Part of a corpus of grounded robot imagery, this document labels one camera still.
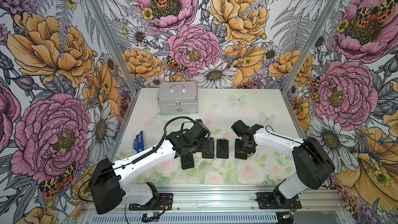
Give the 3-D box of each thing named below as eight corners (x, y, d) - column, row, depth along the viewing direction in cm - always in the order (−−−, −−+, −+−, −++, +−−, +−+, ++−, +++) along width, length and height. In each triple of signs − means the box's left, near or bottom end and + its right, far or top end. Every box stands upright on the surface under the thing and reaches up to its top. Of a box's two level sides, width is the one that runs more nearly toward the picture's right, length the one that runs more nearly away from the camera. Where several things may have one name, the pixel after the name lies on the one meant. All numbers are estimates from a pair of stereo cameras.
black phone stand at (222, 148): (217, 158, 90) (217, 156, 88) (216, 141, 97) (216, 139, 95) (229, 158, 90) (229, 156, 88) (227, 141, 97) (228, 139, 95)
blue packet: (133, 152, 92) (130, 149, 88) (138, 134, 100) (136, 130, 96) (143, 152, 92) (141, 149, 89) (148, 134, 100) (146, 130, 96)
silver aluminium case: (162, 116, 110) (156, 97, 96) (167, 89, 127) (163, 70, 113) (197, 116, 110) (197, 97, 96) (198, 89, 127) (198, 70, 113)
